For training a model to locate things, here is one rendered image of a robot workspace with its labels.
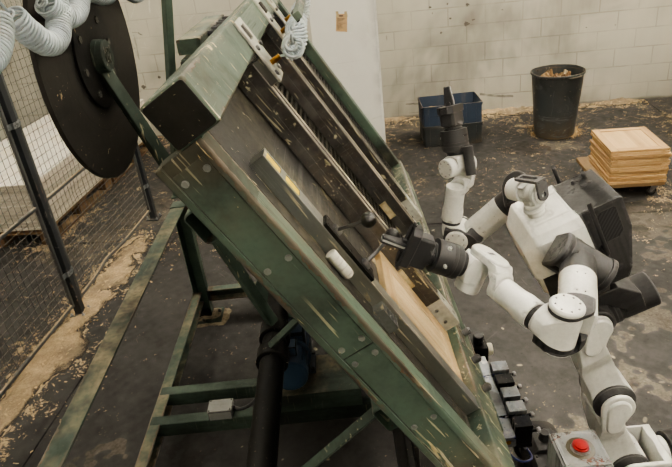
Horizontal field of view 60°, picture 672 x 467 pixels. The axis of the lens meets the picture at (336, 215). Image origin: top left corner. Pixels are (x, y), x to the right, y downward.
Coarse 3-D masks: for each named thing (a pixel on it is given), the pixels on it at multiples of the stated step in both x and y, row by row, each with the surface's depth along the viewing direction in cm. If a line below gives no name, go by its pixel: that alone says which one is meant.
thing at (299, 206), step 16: (256, 160) 130; (272, 176) 132; (288, 176) 137; (288, 192) 134; (288, 208) 135; (304, 208) 136; (304, 224) 137; (320, 224) 138; (320, 240) 139; (368, 288) 146; (400, 320) 151; (400, 336) 153; (416, 336) 153; (416, 352) 155; (432, 352) 157; (432, 368) 158; (448, 368) 162; (448, 384) 161; (464, 384) 167; (464, 400) 163
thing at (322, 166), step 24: (240, 24) 154; (264, 48) 162; (264, 72) 158; (264, 96) 161; (288, 120) 164; (288, 144) 167; (312, 144) 167; (312, 168) 170; (336, 168) 171; (336, 192) 174; (360, 192) 180; (360, 216) 178; (432, 288) 191; (432, 312) 194
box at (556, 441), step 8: (568, 432) 151; (576, 432) 151; (584, 432) 150; (592, 432) 150; (552, 440) 150; (560, 440) 149; (592, 440) 148; (552, 448) 149; (560, 448) 147; (600, 448) 145; (552, 456) 150; (560, 456) 145; (568, 456) 144; (600, 456) 143; (608, 456) 144; (552, 464) 151; (560, 464) 144; (568, 464) 142; (576, 464) 142; (584, 464) 142; (592, 464) 142; (600, 464) 141; (608, 464) 141
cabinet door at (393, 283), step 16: (384, 256) 183; (384, 272) 171; (384, 288) 163; (400, 288) 178; (400, 304) 167; (416, 304) 184; (416, 320) 172; (432, 320) 189; (432, 336) 178; (448, 336) 196; (448, 352) 182
